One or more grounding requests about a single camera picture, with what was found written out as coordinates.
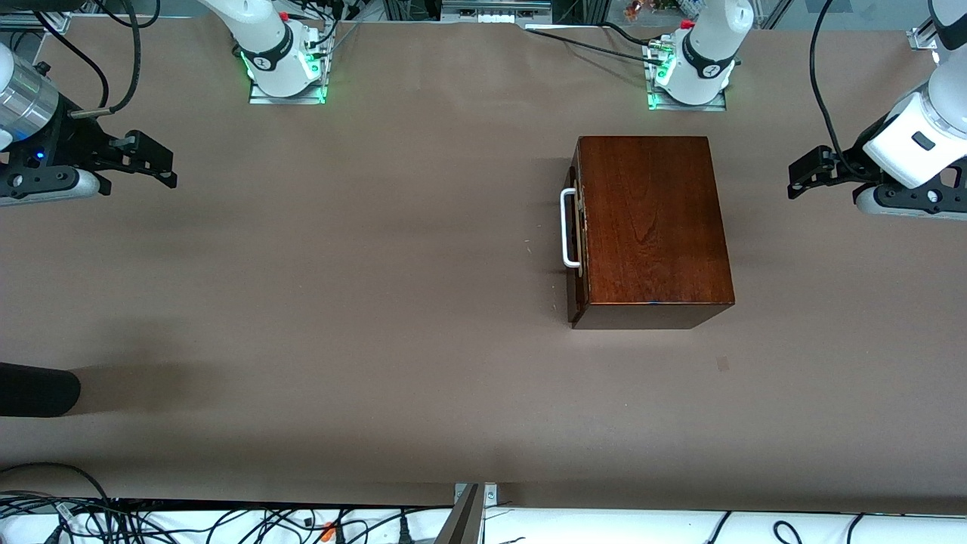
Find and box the black cylinder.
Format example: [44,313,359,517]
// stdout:
[0,363,82,418]

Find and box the aluminium mount post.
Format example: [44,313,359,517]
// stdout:
[434,482,499,544]

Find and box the short black table cable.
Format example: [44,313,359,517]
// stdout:
[601,21,658,46]

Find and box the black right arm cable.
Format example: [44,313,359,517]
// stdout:
[72,0,161,120]

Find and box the thin black cable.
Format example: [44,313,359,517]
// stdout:
[34,30,109,108]

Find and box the grey power strip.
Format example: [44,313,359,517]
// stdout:
[440,0,552,25]

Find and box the tangled black cable bundle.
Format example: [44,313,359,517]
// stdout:
[0,462,454,544]

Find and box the long black table cable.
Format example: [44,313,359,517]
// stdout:
[524,27,669,66]

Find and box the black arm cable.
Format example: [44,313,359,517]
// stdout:
[810,0,881,182]
[72,0,161,120]

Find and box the dark brown wooden cabinet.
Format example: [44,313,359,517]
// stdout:
[567,136,735,330]

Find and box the wooden drawer with white handle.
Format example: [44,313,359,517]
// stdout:
[561,159,584,304]

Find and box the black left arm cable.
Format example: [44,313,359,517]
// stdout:
[810,0,881,182]

